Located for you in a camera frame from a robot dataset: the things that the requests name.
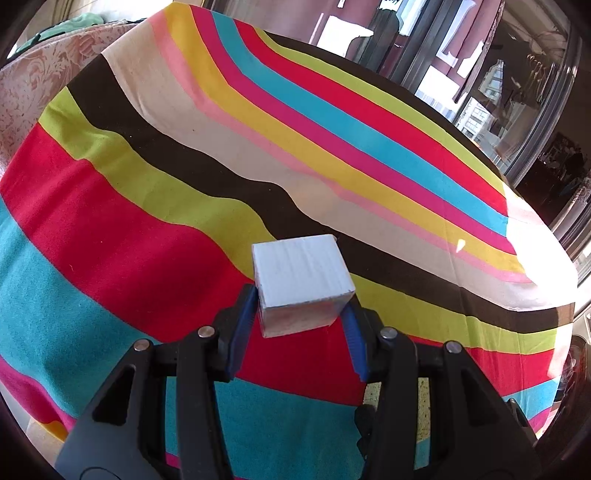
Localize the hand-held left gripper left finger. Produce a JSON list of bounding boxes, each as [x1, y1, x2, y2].
[[54, 283, 259, 480]]

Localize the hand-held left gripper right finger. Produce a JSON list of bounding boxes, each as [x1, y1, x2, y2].
[[339, 299, 543, 480]]

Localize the white cube box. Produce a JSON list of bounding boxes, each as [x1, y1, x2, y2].
[[252, 234, 356, 339]]

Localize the green round sponge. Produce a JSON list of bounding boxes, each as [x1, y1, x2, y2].
[[362, 377, 433, 445]]

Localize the striped colourful tablecloth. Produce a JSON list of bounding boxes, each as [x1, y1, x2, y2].
[[0, 2, 579, 468]]

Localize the green cloth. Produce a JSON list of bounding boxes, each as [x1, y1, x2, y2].
[[17, 13, 108, 52]]

